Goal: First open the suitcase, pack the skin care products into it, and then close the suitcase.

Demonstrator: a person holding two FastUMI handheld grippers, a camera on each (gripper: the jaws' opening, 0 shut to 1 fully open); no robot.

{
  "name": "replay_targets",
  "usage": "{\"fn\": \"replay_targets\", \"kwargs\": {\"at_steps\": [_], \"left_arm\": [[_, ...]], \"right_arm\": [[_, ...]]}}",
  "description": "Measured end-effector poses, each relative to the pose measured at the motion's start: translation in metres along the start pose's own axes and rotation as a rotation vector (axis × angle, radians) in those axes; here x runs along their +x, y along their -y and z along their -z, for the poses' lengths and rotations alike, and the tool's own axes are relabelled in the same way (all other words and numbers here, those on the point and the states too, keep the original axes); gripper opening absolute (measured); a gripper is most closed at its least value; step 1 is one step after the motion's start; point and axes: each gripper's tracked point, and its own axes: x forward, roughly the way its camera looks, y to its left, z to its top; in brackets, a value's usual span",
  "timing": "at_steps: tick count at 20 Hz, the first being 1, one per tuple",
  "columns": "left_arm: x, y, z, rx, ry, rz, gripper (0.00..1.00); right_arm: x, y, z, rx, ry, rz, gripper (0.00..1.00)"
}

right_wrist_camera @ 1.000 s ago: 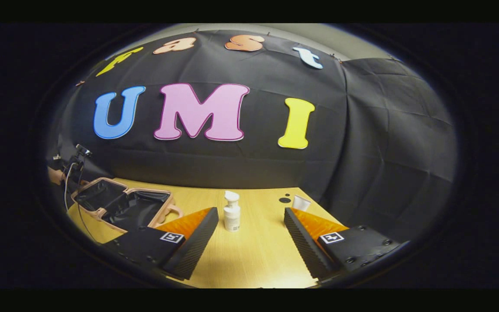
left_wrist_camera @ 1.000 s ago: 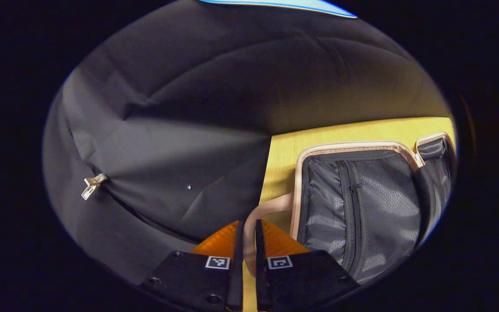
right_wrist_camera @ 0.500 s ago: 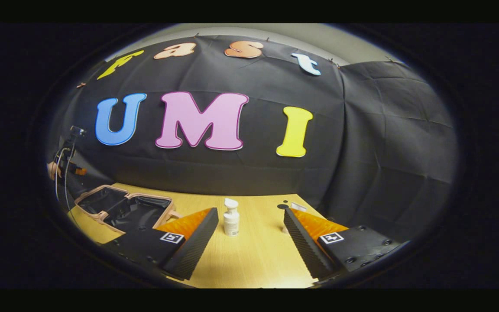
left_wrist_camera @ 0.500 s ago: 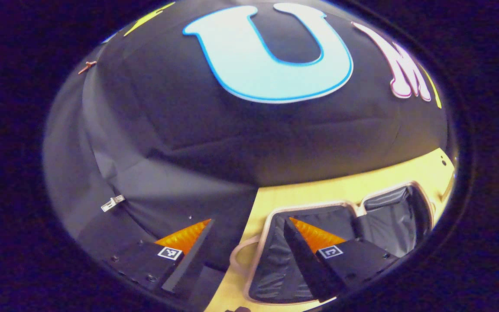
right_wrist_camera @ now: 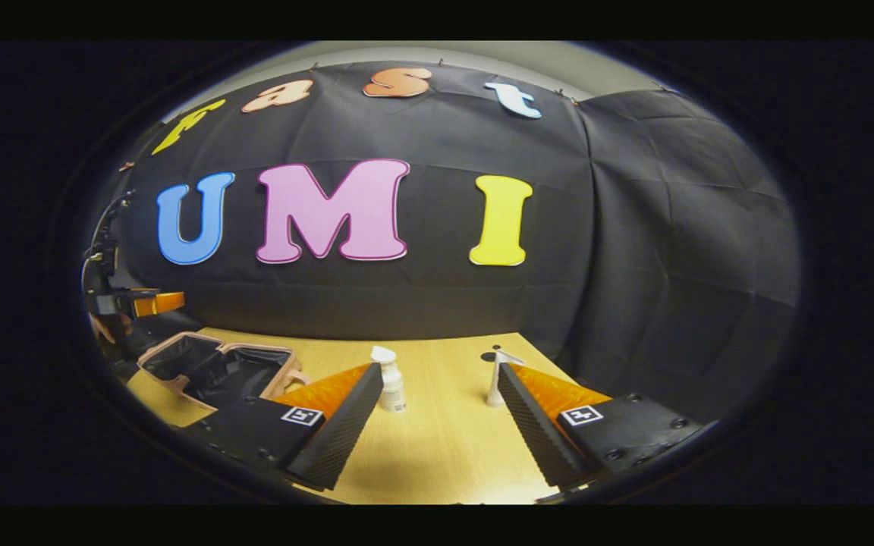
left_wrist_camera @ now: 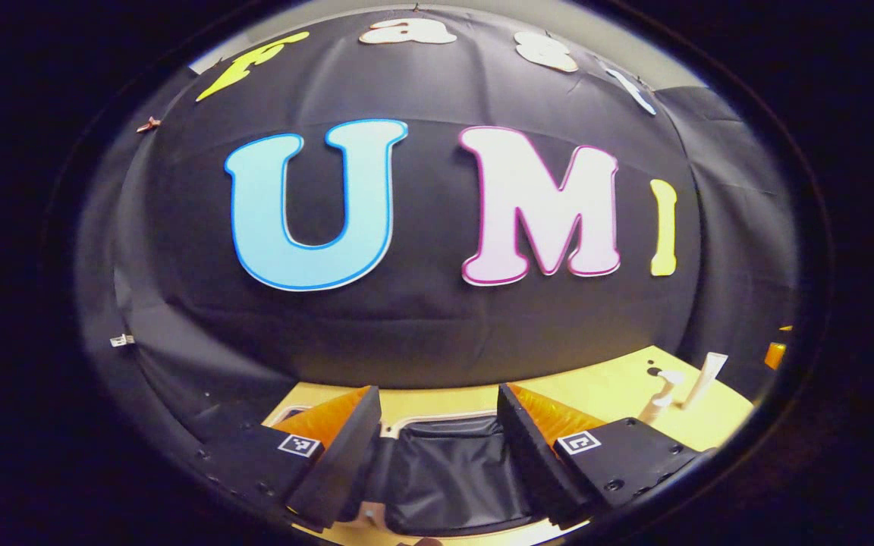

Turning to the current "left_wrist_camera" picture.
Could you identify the beige hard-shell suitcase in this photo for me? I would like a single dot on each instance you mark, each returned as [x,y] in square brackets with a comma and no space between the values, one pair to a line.
[452,478]

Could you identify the red cloth clip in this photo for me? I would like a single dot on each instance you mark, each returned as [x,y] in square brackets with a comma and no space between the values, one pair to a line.
[149,125]

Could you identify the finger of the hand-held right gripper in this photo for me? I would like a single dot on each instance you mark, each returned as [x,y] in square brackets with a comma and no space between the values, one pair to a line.
[775,353]

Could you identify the white pump bottle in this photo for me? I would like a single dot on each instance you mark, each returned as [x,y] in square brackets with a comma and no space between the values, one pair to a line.
[658,398]

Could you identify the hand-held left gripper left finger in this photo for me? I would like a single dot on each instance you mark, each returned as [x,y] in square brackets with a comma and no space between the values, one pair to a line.
[342,462]

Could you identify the white cloth clip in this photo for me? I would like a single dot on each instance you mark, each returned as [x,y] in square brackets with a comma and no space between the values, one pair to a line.
[121,340]

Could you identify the white squeeze tube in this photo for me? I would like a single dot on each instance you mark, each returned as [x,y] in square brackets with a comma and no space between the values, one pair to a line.
[705,379]

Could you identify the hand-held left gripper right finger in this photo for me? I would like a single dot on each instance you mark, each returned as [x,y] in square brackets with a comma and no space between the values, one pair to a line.
[532,462]

